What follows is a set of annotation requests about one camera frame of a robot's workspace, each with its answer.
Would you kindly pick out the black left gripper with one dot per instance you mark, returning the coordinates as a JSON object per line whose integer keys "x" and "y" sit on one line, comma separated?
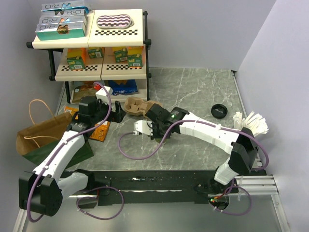
{"x": 117, "y": 116}

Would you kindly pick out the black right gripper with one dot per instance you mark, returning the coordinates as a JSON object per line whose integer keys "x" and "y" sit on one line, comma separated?
{"x": 155, "y": 136}

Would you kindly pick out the brown cardboard cup carrier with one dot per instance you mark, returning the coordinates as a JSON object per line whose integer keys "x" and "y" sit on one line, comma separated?
{"x": 137, "y": 106}

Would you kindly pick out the black plastic cup lid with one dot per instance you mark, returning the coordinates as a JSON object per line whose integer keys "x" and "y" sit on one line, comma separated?
{"x": 219, "y": 111}

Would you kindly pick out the green paper coffee cup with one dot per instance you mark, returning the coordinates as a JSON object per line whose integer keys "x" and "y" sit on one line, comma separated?
{"x": 162, "y": 140}

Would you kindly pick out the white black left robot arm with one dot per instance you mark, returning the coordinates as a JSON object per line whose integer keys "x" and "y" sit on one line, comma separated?
{"x": 42, "y": 191}

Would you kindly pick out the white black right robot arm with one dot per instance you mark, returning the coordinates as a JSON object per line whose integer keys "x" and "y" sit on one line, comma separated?
{"x": 238, "y": 144}

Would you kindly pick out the orange snack bag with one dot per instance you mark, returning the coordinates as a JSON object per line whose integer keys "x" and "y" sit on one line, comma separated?
{"x": 99, "y": 133}

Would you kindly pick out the blue chip bag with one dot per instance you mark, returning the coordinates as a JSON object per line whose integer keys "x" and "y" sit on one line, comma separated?
{"x": 123, "y": 86}

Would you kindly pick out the brown snack bag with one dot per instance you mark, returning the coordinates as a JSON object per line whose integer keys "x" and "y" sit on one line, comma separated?
{"x": 82, "y": 91}

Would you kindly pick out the green small box front-right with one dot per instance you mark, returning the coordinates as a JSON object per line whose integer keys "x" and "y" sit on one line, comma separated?
{"x": 134, "y": 60}

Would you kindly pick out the cream three-tier shelf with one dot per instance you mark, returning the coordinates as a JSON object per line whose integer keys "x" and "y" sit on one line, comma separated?
{"x": 105, "y": 68}

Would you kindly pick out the green small box right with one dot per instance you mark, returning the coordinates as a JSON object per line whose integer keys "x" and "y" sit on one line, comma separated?
{"x": 120, "y": 54}

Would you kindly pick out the green small box centre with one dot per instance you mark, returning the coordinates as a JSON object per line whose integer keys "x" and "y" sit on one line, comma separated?
{"x": 95, "y": 52}

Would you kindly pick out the green small box left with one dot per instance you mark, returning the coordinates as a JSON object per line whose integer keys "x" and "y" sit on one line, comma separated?
{"x": 76, "y": 63}

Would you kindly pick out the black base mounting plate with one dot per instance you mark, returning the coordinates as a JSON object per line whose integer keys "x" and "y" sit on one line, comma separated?
{"x": 164, "y": 186}

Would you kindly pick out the striped purple cloth pad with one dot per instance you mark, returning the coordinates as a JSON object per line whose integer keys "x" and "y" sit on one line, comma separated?
{"x": 122, "y": 21}

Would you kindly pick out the grey cup of straws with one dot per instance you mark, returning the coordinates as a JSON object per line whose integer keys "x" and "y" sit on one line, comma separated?
{"x": 254, "y": 122}

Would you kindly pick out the teal tissue box front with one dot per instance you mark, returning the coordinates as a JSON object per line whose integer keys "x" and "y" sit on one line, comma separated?
{"x": 60, "y": 31}

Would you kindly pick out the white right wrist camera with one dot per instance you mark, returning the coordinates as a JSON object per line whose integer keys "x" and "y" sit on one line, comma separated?
{"x": 144, "y": 127}

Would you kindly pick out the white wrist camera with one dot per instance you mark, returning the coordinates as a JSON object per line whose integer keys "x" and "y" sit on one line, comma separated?
{"x": 103, "y": 94}
{"x": 144, "y": 127}

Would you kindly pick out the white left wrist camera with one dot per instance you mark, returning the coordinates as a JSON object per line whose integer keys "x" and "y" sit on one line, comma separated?
{"x": 103, "y": 94}

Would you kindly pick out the brown paper bag with handles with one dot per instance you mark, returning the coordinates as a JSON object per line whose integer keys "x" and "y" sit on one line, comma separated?
{"x": 35, "y": 142}

